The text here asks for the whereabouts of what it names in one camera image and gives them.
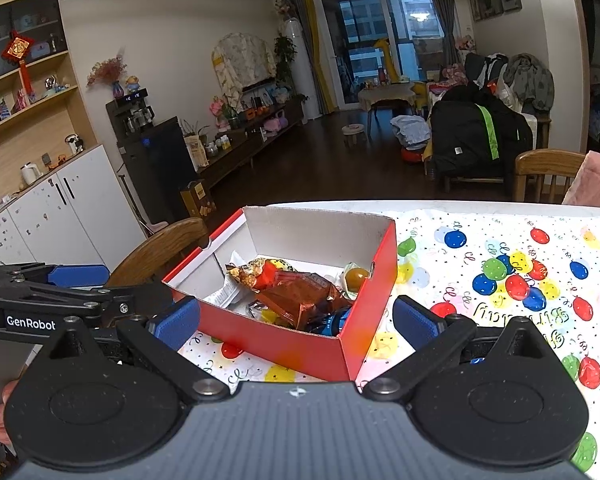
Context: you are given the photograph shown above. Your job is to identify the grey garment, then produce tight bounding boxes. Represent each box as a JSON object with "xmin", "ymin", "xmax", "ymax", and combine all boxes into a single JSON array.
[{"xmin": 505, "ymin": 53, "xmax": 555, "ymax": 113}]

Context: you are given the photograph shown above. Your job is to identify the pile of light clothes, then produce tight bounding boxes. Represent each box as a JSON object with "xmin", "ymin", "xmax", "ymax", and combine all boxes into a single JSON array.
[{"xmin": 390, "ymin": 115, "xmax": 431, "ymax": 150}]

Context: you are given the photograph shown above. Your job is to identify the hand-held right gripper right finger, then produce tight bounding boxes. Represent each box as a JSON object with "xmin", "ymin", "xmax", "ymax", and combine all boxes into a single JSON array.
[{"xmin": 362, "ymin": 294, "xmax": 549, "ymax": 403}]

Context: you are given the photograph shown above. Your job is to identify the red knot ornament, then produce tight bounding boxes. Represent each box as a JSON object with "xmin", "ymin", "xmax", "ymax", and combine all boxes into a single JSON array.
[{"xmin": 1, "ymin": 30, "xmax": 33, "ymax": 96}]

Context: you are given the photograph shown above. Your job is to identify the black tea bar machine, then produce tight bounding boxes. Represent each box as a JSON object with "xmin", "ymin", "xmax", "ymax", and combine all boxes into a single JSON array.
[{"xmin": 105, "ymin": 87, "xmax": 193, "ymax": 226}]

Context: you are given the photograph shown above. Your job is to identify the shiny brown snack packet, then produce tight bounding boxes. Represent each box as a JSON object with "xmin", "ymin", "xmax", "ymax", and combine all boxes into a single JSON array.
[{"xmin": 250, "ymin": 271, "xmax": 353, "ymax": 331}]

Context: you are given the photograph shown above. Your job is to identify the green potted plant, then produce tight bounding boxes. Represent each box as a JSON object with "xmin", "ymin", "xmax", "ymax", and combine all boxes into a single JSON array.
[{"xmin": 272, "ymin": 34, "xmax": 298, "ymax": 91}]

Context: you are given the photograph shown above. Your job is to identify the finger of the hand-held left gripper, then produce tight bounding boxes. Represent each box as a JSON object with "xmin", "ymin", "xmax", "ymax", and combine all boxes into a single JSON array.
[
  {"xmin": 80, "ymin": 284, "xmax": 175, "ymax": 328},
  {"xmin": 0, "ymin": 262, "xmax": 111, "ymax": 287}
]

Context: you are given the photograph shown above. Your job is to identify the black jacket with green stripe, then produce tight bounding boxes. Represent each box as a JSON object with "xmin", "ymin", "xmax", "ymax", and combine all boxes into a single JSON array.
[{"xmin": 427, "ymin": 87, "xmax": 533, "ymax": 186}]

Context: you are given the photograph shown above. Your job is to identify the grey yellow curtain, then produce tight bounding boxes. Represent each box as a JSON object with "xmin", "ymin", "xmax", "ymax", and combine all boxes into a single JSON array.
[{"xmin": 285, "ymin": 0, "xmax": 338, "ymax": 116}]

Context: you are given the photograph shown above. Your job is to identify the wooden wall shelf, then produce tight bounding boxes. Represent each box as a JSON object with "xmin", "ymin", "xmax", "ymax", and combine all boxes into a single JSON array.
[{"xmin": 0, "ymin": 0, "xmax": 98, "ymax": 211}]

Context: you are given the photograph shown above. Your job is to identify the white tower air conditioner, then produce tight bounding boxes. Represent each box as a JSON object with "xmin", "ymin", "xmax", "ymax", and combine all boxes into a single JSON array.
[{"xmin": 285, "ymin": 17, "xmax": 323, "ymax": 121}]

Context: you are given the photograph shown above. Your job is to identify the pink cloth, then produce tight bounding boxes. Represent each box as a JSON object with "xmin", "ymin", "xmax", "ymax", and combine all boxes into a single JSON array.
[{"xmin": 562, "ymin": 150, "xmax": 600, "ymax": 209}]

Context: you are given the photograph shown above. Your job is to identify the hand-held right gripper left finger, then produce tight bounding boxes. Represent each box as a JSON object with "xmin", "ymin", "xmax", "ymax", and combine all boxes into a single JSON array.
[{"xmin": 42, "ymin": 296, "xmax": 231, "ymax": 403}]

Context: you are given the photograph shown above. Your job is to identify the sliding glass door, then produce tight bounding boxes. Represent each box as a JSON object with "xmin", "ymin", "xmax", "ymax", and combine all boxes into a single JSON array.
[{"xmin": 312, "ymin": 0, "xmax": 448, "ymax": 111}]

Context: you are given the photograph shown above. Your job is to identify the white yellow paper bag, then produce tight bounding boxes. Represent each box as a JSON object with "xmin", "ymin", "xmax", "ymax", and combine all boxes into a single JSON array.
[{"xmin": 182, "ymin": 132, "xmax": 210, "ymax": 171}]

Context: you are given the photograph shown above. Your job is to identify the pink flower bouquet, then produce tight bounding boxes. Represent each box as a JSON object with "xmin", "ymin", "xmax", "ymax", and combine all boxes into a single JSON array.
[{"xmin": 209, "ymin": 96, "xmax": 236, "ymax": 131}]

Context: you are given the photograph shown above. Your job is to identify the yellow gift box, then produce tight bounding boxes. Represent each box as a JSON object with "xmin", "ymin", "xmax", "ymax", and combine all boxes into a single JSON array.
[{"xmin": 180, "ymin": 179, "xmax": 217, "ymax": 218}]

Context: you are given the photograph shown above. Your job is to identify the dark wooden television cabinet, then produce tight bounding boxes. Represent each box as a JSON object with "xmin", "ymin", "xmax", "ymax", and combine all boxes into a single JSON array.
[{"xmin": 197, "ymin": 100, "xmax": 308, "ymax": 186}]

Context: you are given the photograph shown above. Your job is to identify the wooden chair with pink cloth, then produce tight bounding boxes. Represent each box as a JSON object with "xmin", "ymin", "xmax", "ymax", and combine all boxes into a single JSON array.
[{"xmin": 512, "ymin": 149, "xmax": 588, "ymax": 204}]

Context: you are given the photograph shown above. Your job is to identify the white kettle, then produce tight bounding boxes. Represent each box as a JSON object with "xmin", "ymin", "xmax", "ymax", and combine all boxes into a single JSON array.
[{"xmin": 20, "ymin": 161, "xmax": 43, "ymax": 187}]

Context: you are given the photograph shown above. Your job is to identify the blue snack packet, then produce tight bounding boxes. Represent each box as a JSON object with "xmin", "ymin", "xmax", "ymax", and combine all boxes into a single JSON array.
[{"xmin": 305, "ymin": 307, "xmax": 353, "ymax": 337}]

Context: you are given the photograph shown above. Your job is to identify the red cardboard box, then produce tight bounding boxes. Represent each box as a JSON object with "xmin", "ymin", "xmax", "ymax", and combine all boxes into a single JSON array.
[{"xmin": 162, "ymin": 205, "xmax": 398, "ymax": 383}]

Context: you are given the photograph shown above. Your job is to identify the dried flowers in vase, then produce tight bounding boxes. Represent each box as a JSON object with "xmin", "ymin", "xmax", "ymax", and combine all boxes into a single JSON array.
[{"xmin": 86, "ymin": 55, "xmax": 128, "ymax": 100}]

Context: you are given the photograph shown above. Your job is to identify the white cabinet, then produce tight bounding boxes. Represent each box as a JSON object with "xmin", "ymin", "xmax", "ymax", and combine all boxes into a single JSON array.
[{"xmin": 0, "ymin": 144, "xmax": 148, "ymax": 273}]

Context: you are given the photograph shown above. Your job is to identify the white green snack packet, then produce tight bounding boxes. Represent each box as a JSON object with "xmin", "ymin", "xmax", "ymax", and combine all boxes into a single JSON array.
[{"xmin": 202, "ymin": 252, "xmax": 251, "ymax": 308}]

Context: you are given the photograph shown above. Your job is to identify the yellow toy giraffe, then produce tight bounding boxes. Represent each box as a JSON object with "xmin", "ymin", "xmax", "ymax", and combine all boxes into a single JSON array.
[{"xmin": 372, "ymin": 37, "xmax": 401, "ymax": 86}]

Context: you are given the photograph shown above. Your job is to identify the orange red chips packet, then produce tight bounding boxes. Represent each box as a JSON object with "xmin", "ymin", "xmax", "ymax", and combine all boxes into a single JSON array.
[{"xmin": 227, "ymin": 257, "xmax": 293, "ymax": 291}]

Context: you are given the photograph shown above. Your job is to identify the small table with cloth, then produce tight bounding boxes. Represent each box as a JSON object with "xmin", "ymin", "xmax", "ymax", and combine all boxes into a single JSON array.
[{"xmin": 357, "ymin": 82, "xmax": 418, "ymax": 138}]

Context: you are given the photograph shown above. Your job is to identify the person's left hand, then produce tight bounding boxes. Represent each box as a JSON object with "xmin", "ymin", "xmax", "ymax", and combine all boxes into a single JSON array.
[{"xmin": 0, "ymin": 380, "xmax": 19, "ymax": 447}]

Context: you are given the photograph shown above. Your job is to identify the television with floral cover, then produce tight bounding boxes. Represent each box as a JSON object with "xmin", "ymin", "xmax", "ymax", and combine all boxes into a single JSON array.
[{"xmin": 211, "ymin": 32, "xmax": 278, "ymax": 106}]

